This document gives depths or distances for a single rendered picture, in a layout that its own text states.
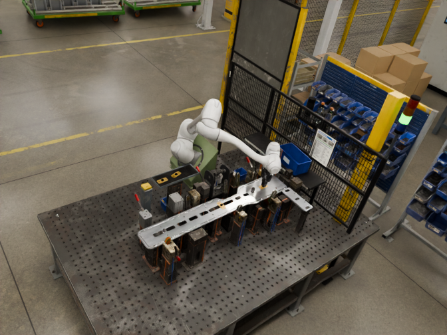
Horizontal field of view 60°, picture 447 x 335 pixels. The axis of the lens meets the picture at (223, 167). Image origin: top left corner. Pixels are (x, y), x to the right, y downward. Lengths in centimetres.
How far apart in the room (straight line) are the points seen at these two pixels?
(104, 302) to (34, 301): 107
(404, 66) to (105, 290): 584
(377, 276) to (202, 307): 222
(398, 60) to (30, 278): 615
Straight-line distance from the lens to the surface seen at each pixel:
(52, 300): 382
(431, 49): 939
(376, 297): 431
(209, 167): 363
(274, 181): 347
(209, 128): 298
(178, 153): 348
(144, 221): 288
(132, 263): 307
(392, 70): 733
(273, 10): 516
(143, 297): 290
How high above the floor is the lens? 313
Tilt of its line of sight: 38 degrees down
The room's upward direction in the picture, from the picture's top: 10 degrees clockwise
